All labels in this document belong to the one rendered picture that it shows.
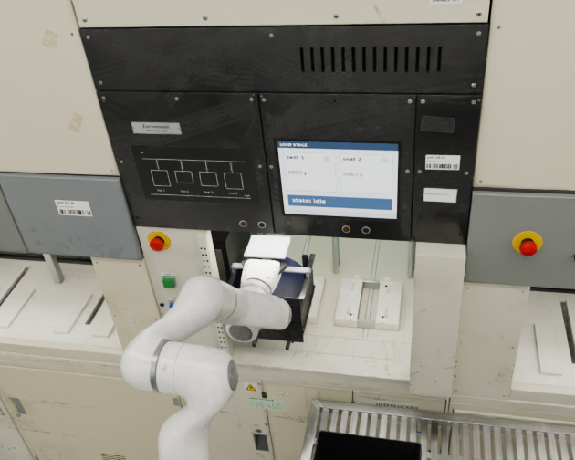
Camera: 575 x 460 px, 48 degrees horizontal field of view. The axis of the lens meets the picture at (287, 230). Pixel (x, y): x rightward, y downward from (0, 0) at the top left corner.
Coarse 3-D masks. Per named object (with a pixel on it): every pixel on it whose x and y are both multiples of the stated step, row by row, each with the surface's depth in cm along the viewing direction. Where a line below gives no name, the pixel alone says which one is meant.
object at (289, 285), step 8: (288, 272) 195; (280, 280) 198; (288, 280) 197; (296, 280) 197; (280, 288) 200; (288, 288) 199; (296, 288) 199; (280, 296) 202; (288, 296) 201; (296, 296) 201
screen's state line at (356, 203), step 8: (288, 200) 161; (296, 200) 160; (304, 200) 160; (312, 200) 159; (320, 200) 159; (328, 200) 158; (336, 200) 158; (344, 200) 157; (352, 200) 157; (360, 200) 156; (368, 200) 156; (376, 200) 155; (384, 200) 155; (360, 208) 158; (368, 208) 157; (376, 208) 157; (384, 208) 156
